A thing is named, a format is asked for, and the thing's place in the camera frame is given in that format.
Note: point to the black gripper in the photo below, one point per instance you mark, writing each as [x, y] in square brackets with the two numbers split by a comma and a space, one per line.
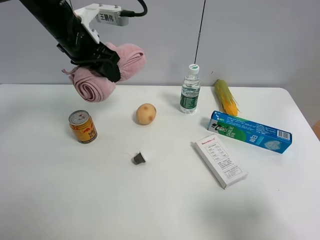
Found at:
[75, 41]

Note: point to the clear water bottle green label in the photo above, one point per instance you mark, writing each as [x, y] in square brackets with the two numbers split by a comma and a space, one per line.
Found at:
[190, 90]

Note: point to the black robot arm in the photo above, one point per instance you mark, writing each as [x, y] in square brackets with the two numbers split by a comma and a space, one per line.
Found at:
[51, 14]

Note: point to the white cardboard box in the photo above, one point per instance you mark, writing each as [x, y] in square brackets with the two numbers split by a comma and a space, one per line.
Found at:
[220, 161]

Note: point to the grey coffee capsule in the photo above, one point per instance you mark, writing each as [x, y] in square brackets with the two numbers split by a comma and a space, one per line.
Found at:
[138, 159]

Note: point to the blue green toothpaste box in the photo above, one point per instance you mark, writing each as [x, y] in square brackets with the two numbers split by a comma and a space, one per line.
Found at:
[250, 132]

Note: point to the corn cob with husk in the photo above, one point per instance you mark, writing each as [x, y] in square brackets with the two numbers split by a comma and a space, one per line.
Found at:
[225, 97]

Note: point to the potato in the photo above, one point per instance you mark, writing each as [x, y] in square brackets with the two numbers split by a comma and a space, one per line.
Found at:
[145, 114]

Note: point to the pink towel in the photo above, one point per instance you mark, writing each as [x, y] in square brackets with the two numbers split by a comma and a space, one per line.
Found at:
[97, 85]

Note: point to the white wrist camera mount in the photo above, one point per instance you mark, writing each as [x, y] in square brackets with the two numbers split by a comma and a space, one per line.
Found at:
[102, 13]

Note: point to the gold energy drink can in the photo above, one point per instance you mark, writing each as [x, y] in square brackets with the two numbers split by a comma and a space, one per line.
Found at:
[82, 126]

